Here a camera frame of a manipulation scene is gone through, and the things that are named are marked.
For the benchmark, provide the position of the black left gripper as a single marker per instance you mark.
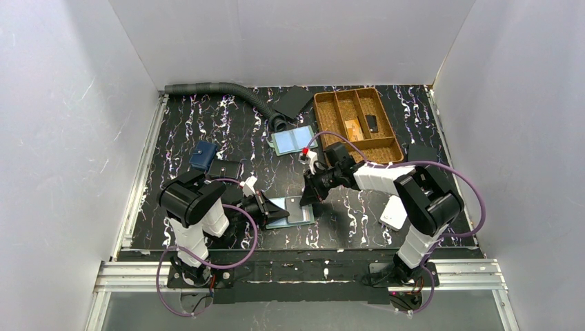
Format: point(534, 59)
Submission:
point(263, 208)

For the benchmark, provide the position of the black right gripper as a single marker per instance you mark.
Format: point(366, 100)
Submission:
point(317, 181)

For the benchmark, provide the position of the black VIP credit card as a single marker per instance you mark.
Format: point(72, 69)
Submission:
point(299, 215)

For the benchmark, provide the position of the mint green card holder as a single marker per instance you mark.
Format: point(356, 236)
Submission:
point(282, 223)

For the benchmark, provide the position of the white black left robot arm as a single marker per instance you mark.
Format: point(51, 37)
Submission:
point(195, 207)

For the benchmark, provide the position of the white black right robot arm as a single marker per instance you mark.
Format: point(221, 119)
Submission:
point(431, 203)

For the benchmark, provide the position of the open mint card holder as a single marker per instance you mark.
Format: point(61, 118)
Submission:
point(291, 141)

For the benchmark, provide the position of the orange card in tray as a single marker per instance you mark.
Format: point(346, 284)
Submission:
point(354, 130)

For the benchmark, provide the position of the black snap wallet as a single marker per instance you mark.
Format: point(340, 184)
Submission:
point(224, 169)

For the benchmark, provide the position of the white rectangular box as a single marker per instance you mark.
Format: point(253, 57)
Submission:
point(394, 214)

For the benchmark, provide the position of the navy blue wallet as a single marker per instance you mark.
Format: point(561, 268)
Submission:
point(203, 155)

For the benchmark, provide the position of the wicker divided tray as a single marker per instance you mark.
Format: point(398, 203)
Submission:
point(333, 108)

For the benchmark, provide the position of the black flat pad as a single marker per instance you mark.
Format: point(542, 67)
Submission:
point(293, 102)

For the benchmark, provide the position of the black flat wallet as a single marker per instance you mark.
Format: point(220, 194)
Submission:
point(415, 152)

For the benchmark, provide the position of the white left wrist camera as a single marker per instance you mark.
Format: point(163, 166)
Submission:
point(248, 186)

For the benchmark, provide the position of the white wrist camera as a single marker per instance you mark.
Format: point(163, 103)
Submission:
point(248, 186)
point(309, 159)

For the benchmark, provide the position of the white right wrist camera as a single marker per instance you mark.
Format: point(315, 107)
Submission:
point(309, 159)

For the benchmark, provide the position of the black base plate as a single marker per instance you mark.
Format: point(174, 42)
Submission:
point(305, 275)

